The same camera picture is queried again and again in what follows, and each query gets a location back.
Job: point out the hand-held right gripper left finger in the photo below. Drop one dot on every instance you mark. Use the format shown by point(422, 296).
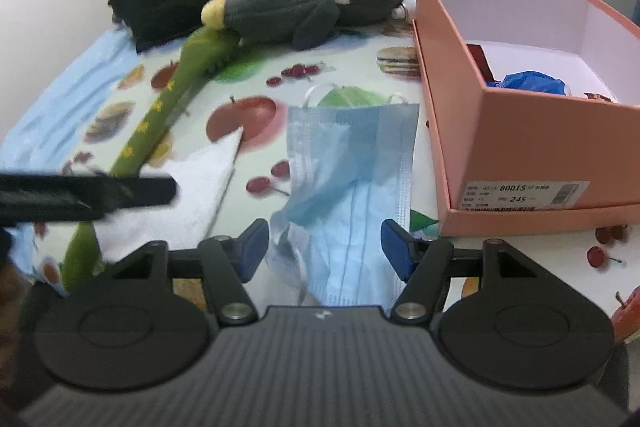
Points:
point(252, 252)

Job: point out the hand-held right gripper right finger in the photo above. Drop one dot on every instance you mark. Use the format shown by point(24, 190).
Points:
point(397, 252)

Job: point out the orange cardboard box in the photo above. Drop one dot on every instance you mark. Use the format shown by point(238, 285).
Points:
point(500, 142)

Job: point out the grey penguin plush toy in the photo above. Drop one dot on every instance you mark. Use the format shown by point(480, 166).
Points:
point(280, 12)

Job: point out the blue plastic bag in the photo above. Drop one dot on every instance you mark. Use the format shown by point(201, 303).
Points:
point(530, 83)

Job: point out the blue face mask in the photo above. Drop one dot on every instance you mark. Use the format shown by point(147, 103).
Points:
point(345, 167)

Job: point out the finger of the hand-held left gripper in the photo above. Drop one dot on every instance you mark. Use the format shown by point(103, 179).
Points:
point(100, 197)

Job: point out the green fabric massage stick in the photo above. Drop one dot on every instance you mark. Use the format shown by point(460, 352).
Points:
point(150, 127)

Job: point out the white towel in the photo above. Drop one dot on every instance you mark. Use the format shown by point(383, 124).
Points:
point(190, 192)

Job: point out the fruit printed mat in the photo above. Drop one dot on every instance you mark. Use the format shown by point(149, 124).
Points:
point(350, 69)

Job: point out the red snack wrapper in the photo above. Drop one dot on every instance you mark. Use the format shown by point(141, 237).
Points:
point(477, 59)

